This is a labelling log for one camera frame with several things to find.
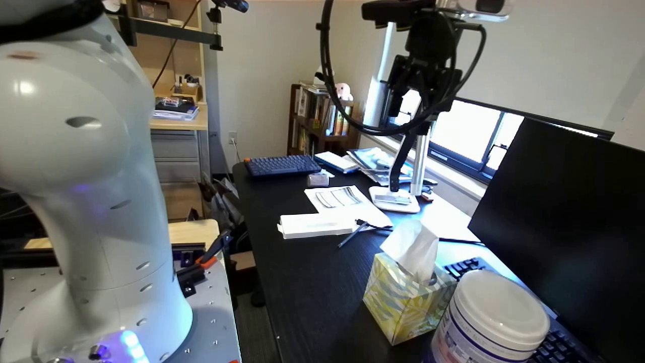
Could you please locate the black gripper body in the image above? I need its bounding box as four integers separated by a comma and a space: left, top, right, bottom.
390, 6, 465, 79

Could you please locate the black framed window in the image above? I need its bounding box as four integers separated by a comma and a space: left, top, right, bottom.
429, 97, 617, 187

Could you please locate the dark wooden bookshelf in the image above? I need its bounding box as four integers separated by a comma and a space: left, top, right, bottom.
285, 81, 364, 158

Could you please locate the beige roller blind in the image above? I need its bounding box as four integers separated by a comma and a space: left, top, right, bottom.
462, 0, 645, 138

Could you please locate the small white box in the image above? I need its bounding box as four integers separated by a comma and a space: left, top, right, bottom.
306, 169, 335, 189

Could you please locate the white paper packet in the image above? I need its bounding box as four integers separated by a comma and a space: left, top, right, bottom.
302, 183, 392, 230

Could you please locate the black keyboard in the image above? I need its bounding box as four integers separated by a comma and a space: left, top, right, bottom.
442, 256, 601, 363

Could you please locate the black computer monitor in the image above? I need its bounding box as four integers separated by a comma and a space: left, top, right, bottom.
467, 118, 645, 363

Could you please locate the yellow patterned tissue box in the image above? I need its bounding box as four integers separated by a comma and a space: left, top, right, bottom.
360, 223, 459, 347

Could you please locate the light wooden shelf unit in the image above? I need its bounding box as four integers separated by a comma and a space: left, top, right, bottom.
123, 0, 210, 133

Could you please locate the small brown cardboard box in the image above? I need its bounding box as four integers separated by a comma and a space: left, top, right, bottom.
227, 247, 260, 275

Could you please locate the light wooden box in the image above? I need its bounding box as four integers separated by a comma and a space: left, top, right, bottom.
21, 218, 221, 254

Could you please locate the black tool with red tip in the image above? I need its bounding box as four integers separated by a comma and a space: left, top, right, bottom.
174, 230, 233, 281

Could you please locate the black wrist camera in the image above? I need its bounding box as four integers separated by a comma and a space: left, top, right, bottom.
360, 0, 440, 30

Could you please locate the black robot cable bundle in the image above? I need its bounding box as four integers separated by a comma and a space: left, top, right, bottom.
317, 0, 490, 138

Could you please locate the white perforated mount plate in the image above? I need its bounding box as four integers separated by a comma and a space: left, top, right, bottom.
0, 265, 244, 363

